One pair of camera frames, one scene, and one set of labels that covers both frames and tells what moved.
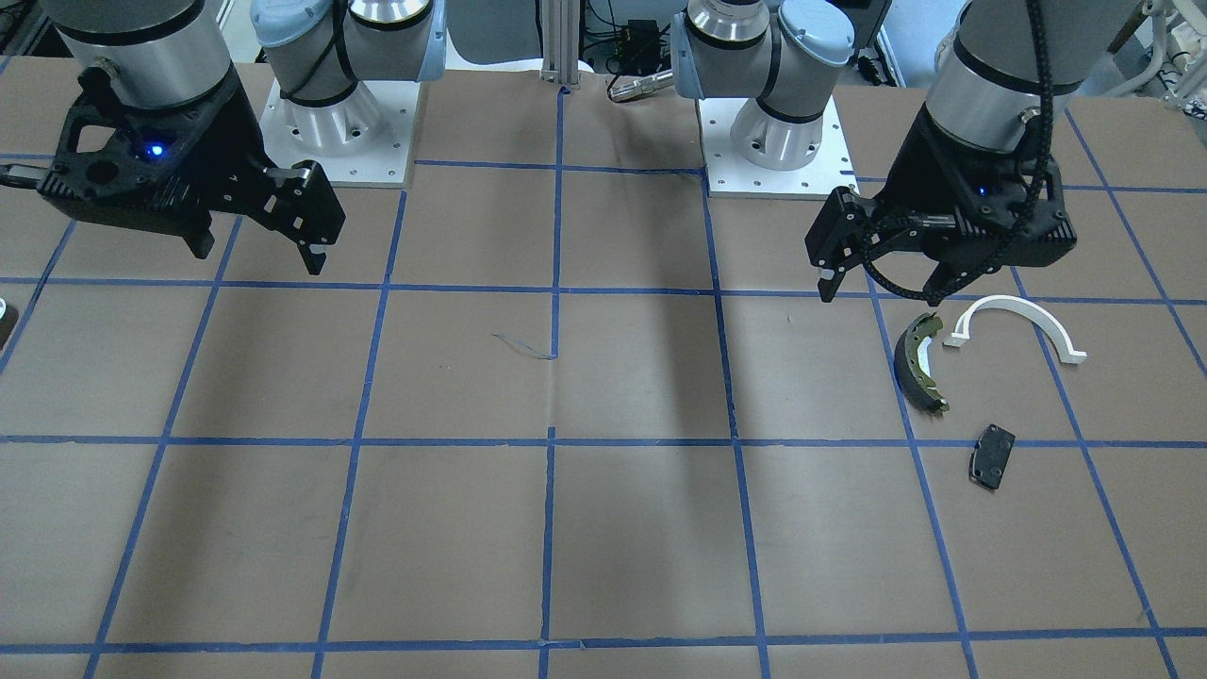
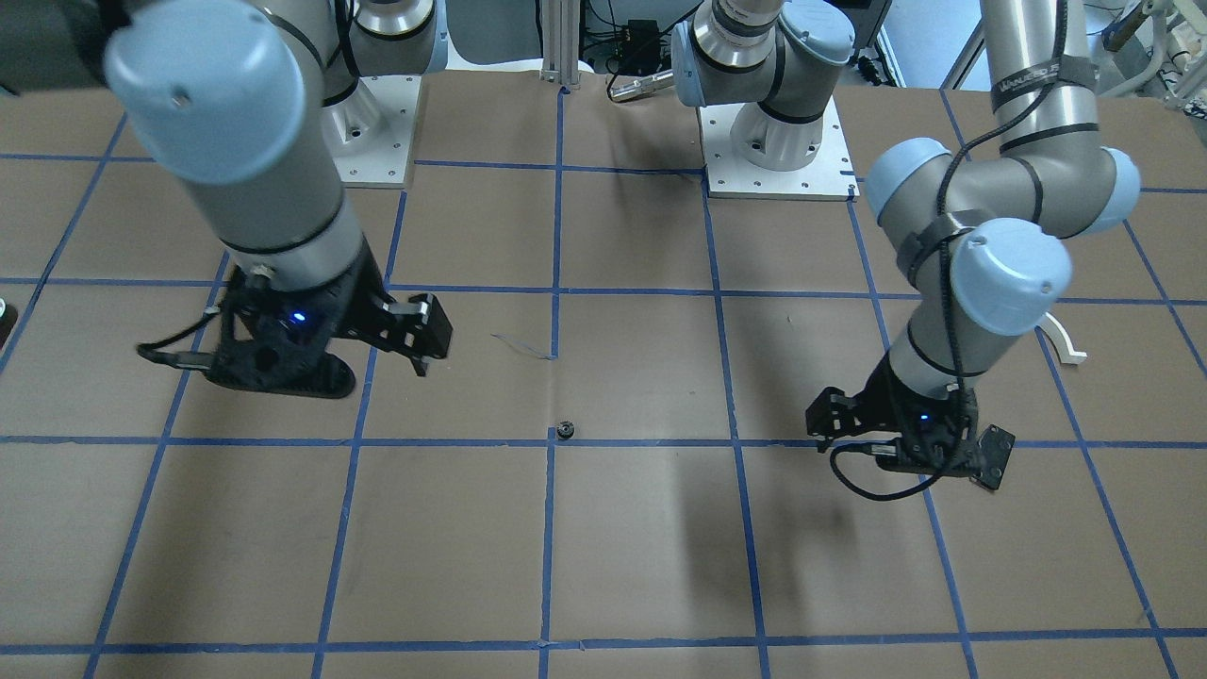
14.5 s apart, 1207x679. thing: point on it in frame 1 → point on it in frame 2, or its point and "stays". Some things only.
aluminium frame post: (560, 41) stays
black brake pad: (990, 455) stays
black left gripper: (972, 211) → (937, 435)
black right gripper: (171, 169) → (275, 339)
